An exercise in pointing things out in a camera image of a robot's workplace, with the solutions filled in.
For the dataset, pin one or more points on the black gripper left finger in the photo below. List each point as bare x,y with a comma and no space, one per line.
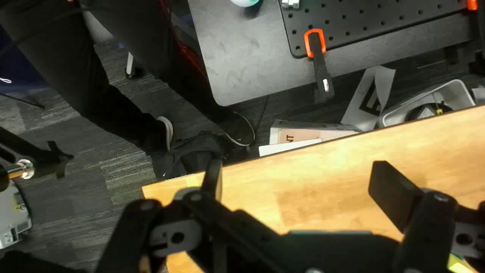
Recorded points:
151,233

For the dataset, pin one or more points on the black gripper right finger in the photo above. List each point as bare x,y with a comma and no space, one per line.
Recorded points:
428,228

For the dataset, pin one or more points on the black stand with silver knob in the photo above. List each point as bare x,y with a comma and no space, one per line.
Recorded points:
30,167

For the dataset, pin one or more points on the grey electronic device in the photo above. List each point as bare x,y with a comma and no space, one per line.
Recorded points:
10,217

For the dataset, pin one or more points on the paper with black marker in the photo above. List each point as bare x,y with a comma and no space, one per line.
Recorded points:
371,96

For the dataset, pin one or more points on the flat box with pink label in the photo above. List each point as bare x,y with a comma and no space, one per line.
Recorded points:
307,135

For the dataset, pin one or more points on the black work table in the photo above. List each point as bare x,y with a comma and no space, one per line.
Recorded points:
242,55

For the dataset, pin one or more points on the orange and black clamp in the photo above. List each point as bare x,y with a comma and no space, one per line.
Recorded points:
318,61

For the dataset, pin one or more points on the black perforated board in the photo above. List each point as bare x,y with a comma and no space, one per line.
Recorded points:
372,20

